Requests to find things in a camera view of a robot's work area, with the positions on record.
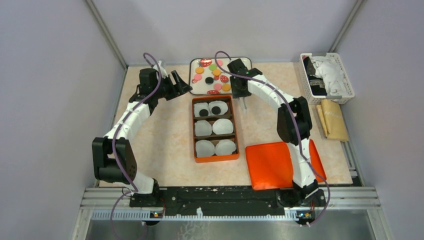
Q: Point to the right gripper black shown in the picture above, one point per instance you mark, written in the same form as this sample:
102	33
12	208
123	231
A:
235	93

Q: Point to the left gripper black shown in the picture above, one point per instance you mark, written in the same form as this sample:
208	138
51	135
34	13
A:
180	88

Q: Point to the black sandwich cookie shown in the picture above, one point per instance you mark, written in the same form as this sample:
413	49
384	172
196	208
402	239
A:
204	113
216	110
209	80

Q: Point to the metal tongs white handle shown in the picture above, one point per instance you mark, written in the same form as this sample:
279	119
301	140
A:
242	104

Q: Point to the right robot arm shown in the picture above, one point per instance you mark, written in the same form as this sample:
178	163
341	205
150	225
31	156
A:
294	122

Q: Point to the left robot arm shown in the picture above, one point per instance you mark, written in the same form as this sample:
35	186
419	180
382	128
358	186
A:
112	154

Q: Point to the yellow sandwich cookie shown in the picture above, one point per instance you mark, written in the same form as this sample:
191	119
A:
199	70
216	72
226	87

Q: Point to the pink sandwich cookie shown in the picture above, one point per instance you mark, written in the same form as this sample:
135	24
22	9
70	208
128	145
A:
217	87
197	77

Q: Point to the white strawberry print tray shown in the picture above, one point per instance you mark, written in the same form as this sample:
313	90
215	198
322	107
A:
200	88

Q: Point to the green sandwich cookie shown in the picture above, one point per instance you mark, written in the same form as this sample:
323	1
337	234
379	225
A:
212	67

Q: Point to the orange cookie tin box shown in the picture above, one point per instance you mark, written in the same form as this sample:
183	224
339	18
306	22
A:
215	137

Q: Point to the black item in basket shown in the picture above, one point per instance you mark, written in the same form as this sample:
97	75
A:
316	83

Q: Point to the orange tin lid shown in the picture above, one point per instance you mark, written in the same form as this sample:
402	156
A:
269	166

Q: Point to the white perforated plastic basket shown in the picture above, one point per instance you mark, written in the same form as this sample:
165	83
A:
314	100

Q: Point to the white cloth in basket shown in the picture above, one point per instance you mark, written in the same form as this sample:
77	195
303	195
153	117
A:
334	79

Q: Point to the yellow folded cloth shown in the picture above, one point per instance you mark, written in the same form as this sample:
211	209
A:
332	121

